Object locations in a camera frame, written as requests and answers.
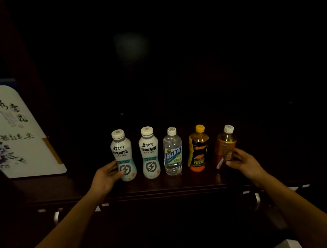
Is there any yellow cap energy drink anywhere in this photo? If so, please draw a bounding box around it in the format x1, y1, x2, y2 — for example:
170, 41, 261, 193
188, 124, 209, 173

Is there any white floral tea box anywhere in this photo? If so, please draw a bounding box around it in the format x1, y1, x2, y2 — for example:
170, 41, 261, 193
0, 79, 67, 179

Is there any clear water bottle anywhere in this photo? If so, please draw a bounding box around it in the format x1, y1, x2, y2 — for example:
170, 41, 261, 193
162, 127, 183, 176

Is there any amber tea bottle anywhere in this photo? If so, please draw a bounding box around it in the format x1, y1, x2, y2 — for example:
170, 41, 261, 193
213, 124, 237, 175

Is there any person's right forearm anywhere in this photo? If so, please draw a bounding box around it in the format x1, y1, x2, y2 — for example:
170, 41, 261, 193
254, 172, 327, 248

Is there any person's left forearm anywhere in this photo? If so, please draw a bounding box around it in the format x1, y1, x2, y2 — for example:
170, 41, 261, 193
35, 189, 107, 248

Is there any person's right hand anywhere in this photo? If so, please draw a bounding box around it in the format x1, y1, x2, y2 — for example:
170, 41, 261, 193
225, 148, 269, 188

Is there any person's left hand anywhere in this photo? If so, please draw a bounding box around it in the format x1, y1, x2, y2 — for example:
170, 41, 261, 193
88, 160, 126, 198

